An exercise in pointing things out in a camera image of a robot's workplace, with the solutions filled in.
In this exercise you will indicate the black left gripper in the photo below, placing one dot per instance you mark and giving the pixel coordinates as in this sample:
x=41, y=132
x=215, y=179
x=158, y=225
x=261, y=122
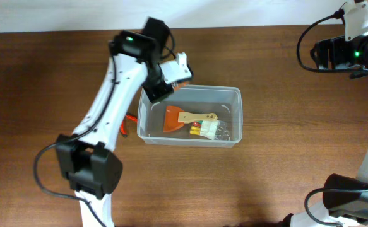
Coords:
x=156, y=93

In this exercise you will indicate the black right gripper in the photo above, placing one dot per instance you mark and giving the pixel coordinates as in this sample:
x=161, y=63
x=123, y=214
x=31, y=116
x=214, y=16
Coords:
x=335, y=46

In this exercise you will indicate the orange scraper wooden handle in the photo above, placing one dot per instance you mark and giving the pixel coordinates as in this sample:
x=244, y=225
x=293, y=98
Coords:
x=175, y=118

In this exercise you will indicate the red handled cutting pliers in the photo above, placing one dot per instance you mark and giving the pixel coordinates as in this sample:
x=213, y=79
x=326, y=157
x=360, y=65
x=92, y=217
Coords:
x=123, y=128

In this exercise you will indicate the clear plastic container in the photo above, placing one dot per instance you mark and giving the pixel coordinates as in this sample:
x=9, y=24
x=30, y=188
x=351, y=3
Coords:
x=225, y=102

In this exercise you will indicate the pack of coloured bits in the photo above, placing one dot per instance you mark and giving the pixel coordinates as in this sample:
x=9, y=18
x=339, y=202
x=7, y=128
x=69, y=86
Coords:
x=213, y=130

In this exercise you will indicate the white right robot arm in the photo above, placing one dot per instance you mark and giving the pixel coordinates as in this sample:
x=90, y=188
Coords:
x=342, y=201

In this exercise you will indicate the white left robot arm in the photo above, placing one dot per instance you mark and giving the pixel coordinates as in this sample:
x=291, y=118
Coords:
x=86, y=158

